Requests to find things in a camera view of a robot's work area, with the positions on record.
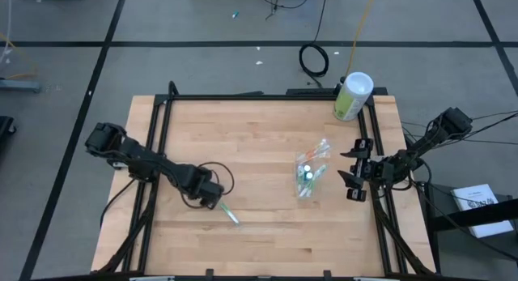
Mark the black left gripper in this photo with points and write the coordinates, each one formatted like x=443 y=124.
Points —
x=196 y=180

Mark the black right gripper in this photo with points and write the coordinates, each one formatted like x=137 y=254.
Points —
x=358 y=171

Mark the orange toothbrush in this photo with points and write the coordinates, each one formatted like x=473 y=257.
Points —
x=321 y=143
x=317 y=151

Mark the clear bag with yellow sponge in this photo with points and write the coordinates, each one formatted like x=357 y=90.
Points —
x=309 y=155

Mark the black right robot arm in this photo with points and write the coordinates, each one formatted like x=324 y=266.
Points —
x=437 y=139

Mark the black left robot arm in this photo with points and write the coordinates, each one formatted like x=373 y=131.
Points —
x=141 y=155

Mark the clear acrylic organizer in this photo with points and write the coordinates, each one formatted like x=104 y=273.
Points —
x=301 y=192

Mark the green white wipes canister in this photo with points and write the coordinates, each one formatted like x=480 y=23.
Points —
x=351 y=100

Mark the silver aluminium extrusion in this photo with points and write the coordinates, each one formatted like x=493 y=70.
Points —
x=151 y=278

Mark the black cart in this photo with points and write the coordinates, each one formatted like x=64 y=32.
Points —
x=457 y=220

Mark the white booklet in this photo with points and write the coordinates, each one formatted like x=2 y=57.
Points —
x=479 y=208

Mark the black floor object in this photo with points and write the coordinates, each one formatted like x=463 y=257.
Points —
x=5 y=127

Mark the grey floor base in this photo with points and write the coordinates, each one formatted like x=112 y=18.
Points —
x=20 y=85

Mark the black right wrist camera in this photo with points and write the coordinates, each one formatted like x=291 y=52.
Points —
x=378 y=169

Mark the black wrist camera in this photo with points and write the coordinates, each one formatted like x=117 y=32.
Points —
x=212 y=192
x=378 y=169

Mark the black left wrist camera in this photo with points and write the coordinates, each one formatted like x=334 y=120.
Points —
x=212 y=192

